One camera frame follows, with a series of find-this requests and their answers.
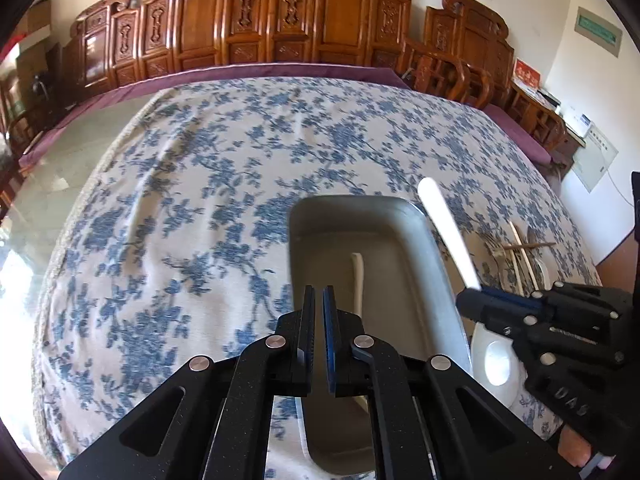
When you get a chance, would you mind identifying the blue floral tablecloth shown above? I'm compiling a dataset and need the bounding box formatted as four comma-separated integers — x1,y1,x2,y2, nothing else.
32,77,603,480

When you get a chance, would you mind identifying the white wall cable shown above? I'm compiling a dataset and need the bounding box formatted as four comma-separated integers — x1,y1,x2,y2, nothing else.
606,170,635,203

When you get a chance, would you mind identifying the white box device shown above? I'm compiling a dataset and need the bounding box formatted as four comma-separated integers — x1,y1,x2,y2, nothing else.
555,102,593,136

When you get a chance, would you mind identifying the carved wooden bench back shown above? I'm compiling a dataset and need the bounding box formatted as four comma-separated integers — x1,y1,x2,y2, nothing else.
274,0,412,68
74,0,146,96
424,0,516,93
142,0,277,73

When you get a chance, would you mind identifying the wooden armchair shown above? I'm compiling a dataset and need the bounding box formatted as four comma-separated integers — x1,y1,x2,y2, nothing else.
400,40,493,108

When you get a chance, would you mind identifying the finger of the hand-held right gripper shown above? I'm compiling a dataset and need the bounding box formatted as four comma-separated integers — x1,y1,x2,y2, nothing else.
457,290,557,367
480,281,569,312

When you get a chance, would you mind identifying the red desk calendar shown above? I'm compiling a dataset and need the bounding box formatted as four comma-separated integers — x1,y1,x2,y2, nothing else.
515,58,542,92

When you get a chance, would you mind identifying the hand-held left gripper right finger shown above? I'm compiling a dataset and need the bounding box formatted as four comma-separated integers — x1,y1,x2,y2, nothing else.
322,285,583,480

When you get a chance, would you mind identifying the grey metal tray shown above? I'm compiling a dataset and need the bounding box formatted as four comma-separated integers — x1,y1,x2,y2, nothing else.
289,195,473,477

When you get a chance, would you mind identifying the cardboard box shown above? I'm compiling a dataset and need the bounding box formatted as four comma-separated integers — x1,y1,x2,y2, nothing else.
25,0,52,37

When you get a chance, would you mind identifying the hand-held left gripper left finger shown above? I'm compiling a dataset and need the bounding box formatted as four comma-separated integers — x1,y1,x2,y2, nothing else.
59,285,317,480

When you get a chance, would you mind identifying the green wall sign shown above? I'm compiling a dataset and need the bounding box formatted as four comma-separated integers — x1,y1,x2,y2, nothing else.
575,6,623,58

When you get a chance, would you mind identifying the person's right hand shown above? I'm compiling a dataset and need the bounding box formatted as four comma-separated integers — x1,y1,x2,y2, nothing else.
557,427,599,467

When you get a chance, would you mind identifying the short purple bench cushion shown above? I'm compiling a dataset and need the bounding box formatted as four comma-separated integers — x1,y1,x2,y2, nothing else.
482,104,552,163

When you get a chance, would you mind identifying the large white soup spoon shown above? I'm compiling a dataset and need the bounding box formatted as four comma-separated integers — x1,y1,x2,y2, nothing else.
351,252,365,313

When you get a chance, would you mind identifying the white plastic knife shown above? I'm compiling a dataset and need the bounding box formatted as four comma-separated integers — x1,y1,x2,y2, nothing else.
417,177,483,293

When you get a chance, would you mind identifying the white electrical panel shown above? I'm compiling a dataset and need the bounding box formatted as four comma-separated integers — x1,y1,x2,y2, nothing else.
572,122,620,193

